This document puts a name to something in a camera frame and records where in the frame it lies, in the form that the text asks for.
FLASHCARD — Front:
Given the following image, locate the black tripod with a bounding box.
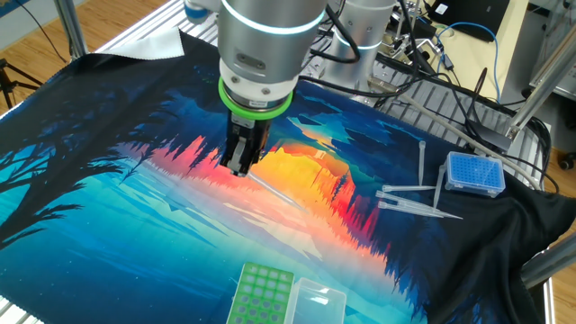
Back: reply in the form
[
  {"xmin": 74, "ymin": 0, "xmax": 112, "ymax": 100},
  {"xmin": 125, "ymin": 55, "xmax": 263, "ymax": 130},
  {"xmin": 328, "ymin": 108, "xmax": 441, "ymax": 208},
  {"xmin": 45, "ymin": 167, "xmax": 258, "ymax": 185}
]
[{"xmin": 0, "ymin": 57, "xmax": 45, "ymax": 110}]

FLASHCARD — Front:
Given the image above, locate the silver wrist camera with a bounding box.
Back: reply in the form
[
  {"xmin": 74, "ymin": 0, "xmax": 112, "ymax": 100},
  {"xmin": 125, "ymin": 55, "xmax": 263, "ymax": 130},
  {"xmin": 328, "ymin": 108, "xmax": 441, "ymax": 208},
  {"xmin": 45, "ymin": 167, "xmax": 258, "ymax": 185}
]
[{"xmin": 183, "ymin": 0, "xmax": 221, "ymax": 24}]

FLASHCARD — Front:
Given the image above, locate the forest sunset printed cloth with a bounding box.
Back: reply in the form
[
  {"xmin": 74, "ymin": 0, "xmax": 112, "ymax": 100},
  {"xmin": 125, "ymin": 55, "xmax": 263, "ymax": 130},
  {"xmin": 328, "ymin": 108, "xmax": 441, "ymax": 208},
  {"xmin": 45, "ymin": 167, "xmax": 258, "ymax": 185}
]
[{"xmin": 0, "ymin": 26, "xmax": 576, "ymax": 324}]

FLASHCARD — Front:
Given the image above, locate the black table cable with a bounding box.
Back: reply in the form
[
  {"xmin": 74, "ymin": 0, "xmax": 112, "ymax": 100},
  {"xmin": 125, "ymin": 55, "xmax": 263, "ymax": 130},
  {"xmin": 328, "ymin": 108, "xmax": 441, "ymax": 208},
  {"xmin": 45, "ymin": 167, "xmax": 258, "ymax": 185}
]
[{"xmin": 375, "ymin": 51, "xmax": 527, "ymax": 136}]

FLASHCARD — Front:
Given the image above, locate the metal frame rack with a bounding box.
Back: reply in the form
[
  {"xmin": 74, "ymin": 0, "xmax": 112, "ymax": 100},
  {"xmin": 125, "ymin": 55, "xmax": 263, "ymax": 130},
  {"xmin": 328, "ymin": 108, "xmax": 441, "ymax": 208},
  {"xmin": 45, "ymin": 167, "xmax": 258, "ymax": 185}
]
[{"xmin": 528, "ymin": 0, "xmax": 576, "ymax": 103}]

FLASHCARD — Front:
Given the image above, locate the black adapter block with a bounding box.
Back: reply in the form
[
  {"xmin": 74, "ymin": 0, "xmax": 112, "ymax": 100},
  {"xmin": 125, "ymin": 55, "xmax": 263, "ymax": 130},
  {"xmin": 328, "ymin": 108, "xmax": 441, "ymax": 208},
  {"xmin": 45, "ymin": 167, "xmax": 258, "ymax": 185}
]
[{"xmin": 471, "ymin": 120, "xmax": 514, "ymax": 152}]

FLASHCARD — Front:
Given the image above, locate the thick black cable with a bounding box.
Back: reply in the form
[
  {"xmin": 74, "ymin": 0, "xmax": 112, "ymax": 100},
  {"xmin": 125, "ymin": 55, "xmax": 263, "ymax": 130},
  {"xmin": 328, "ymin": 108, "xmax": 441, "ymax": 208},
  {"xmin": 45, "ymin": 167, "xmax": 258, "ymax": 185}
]
[{"xmin": 506, "ymin": 114, "xmax": 562, "ymax": 195}]

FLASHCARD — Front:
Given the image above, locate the blue cable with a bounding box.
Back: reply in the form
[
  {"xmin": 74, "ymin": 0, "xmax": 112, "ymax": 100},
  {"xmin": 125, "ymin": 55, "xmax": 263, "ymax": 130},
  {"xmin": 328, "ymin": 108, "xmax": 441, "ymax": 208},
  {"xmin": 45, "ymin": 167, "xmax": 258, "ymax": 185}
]
[{"xmin": 434, "ymin": 21, "xmax": 503, "ymax": 103}]

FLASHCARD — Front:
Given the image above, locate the thin black cable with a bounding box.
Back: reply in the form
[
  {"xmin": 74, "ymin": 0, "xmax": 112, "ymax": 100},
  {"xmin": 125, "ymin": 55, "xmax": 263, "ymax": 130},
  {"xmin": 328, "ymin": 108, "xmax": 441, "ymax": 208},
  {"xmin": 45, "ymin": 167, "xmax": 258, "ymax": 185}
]
[{"xmin": 13, "ymin": 0, "xmax": 69, "ymax": 64}]

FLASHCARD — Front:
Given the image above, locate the cream cabinet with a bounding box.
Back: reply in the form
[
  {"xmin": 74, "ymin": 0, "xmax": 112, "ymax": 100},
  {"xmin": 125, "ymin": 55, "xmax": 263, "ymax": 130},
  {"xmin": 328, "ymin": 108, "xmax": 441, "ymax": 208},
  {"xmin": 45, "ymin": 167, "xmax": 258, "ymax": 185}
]
[{"xmin": 422, "ymin": 0, "xmax": 548, "ymax": 107}]

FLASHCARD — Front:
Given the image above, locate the aluminium frame post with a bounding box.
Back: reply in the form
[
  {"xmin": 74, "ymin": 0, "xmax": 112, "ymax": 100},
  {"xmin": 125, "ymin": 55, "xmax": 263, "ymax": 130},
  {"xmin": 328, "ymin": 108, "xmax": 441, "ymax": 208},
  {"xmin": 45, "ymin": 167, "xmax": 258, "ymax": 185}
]
[
  {"xmin": 506, "ymin": 26, "xmax": 576, "ymax": 140},
  {"xmin": 521, "ymin": 233, "xmax": 576, "ymax": 289},
  {"xmin": 53, "ymin": 0, "xmax": 89, "ymax": 59}
]

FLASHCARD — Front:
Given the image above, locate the green pipette tip holder box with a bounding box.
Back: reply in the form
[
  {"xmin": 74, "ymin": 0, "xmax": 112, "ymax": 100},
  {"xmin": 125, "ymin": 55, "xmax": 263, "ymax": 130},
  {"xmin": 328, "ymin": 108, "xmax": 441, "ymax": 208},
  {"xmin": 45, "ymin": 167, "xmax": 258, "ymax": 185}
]
[{"xmin": 226, "ymin": 262, "xmax": 296, "ymax": 324}]

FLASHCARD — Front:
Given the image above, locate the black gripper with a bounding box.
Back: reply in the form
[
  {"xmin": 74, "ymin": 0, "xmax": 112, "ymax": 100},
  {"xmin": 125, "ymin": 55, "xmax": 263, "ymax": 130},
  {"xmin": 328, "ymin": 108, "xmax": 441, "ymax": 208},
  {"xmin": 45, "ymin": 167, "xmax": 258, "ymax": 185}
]
[{"xmin": 219, "ymin": 112, "xmax": 274, "ymax": 178}]

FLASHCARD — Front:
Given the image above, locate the small clear pipette tip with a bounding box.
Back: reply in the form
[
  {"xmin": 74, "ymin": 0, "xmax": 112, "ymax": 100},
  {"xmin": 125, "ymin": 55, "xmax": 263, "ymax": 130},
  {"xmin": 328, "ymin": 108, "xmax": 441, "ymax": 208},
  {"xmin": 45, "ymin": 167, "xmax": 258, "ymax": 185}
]
[
  {"xmin": 382, "ymin": 184, "xmax": 437, "ymax": 194},
  {"xmin": 418, "ymin": 139, "xmax": 427, "ymax": 186},
  {"xmin": 431, "ymin": 164, "xmax": 447, "ymax": 209}
]

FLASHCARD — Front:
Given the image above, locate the green flange ring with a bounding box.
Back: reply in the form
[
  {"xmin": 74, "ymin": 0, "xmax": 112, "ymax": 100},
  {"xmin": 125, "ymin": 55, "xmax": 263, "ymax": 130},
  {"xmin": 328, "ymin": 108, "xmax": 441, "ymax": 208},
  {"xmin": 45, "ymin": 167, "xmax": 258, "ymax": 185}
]
[{"xmin": 218, "ymin": 76, "xmax": 294, "ymax": 122}]

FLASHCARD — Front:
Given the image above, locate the black computer case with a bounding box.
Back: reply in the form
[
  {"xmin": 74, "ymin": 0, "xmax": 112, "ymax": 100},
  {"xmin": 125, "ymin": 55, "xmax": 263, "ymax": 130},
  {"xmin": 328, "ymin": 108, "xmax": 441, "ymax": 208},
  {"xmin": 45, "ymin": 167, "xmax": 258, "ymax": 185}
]
[{"xmin": 427, "ymin": 0, "xmax": 512, "ymax": 44}]

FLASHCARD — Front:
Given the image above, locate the clear plastic box lid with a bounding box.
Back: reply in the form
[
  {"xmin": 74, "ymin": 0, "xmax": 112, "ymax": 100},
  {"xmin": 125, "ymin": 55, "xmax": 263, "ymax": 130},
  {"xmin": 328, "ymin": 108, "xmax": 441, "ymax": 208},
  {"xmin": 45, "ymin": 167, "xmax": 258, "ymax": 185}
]
[{"xmin": 283, "ymin": 276, "xmax": 347, "ymax": 324}]

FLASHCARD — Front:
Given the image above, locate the grey hose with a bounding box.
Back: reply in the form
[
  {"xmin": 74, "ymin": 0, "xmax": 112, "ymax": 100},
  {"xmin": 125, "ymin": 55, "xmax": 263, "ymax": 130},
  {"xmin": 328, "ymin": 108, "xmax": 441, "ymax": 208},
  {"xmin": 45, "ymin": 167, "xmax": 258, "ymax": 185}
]
[{"xmin": 367, "ymin": 76, "xmax": 541, "ymax": 190}]

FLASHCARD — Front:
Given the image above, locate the metal clamp stand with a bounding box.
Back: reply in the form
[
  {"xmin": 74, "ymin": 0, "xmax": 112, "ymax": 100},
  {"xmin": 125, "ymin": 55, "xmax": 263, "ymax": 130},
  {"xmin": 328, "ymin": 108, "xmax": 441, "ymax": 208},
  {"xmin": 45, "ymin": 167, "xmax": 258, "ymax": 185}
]
[{"xmin": 389, "ymin": 0, "xmax": 436, "ymax": 62}]

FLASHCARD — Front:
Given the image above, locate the black caster wheel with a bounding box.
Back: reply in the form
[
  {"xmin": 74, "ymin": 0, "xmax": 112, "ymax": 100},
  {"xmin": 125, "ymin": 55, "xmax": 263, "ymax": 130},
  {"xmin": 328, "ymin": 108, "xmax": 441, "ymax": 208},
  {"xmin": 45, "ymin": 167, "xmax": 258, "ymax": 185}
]
[{"xmin": 556, "ymin": 150, "xmax": 576, "ymax": 171}]

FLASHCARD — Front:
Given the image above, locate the blue pipette tip box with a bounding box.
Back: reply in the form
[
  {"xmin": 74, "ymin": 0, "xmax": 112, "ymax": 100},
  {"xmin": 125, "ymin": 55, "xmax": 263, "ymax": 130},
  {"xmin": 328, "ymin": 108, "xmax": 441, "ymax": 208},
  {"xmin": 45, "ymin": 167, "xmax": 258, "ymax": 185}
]
[{"xmin": 444, "ymin": 150, "xmax": 507, "ymax": 199}]

